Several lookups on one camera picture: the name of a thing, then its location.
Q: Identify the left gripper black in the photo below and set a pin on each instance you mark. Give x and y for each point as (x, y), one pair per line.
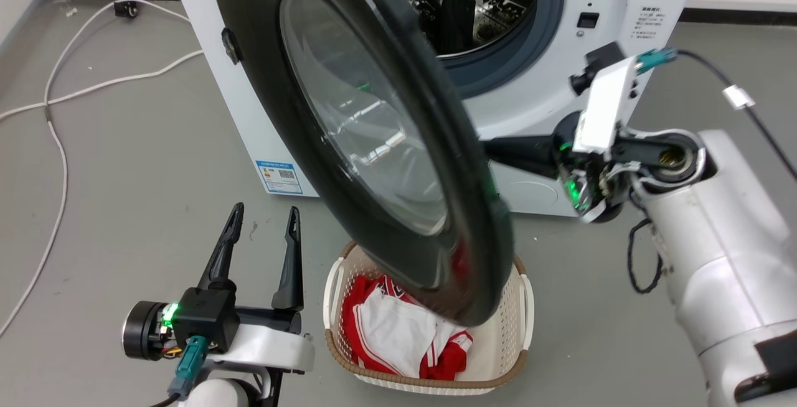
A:
(146, 330)

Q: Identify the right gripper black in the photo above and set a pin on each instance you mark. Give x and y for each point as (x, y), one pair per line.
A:
(576, 173)

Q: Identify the black round glass washer door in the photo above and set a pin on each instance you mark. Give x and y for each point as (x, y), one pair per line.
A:
(373, 114)

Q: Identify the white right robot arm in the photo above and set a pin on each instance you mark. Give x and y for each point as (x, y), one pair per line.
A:
(716, 257)

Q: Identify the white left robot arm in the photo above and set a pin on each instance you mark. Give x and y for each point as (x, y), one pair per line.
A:
(224, 394)

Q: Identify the grey rubber door seal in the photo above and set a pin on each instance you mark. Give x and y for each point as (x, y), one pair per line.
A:
(535, 33)

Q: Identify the white front-load washing machine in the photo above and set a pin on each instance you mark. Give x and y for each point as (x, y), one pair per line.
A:
(249, 114)

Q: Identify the blue white energy sticker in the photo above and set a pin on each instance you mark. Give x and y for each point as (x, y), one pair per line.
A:
(280, 177)

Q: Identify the stainless steel washer drum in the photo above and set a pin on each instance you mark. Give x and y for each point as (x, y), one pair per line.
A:
(492, 2)

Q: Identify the red and white jersey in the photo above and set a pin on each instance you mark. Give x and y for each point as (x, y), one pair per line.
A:
(392, 332)

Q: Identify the cream plastic laundry basket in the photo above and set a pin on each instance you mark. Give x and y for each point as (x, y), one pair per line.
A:
(498, 345)

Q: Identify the black floor plug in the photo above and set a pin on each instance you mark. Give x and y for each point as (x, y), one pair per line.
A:
(126, 9)

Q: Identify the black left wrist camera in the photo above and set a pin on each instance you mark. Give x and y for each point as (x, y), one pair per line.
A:
(208, 317)

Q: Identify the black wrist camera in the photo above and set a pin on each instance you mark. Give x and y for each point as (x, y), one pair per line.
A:
(208, 317)
(598, 61)

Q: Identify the white left camera bracket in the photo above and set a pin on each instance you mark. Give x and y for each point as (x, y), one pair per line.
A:
(274, 348)

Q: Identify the white camera bracket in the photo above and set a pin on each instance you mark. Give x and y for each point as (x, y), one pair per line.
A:
(274, 348)
(604, 105)

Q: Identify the white right camera bracket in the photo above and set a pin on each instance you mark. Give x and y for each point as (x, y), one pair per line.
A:
(604, 105)

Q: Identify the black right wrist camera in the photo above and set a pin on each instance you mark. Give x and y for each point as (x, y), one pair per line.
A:
(598, 61)

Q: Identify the teal left camera connector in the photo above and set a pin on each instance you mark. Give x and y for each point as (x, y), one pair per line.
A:
(190, 360)

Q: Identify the teal camera connector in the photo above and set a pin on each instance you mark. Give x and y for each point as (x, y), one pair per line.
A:
(657, 60)
(190, 360)

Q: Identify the teal right camera connector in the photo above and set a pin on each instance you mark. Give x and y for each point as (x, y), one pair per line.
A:
(657, 60)

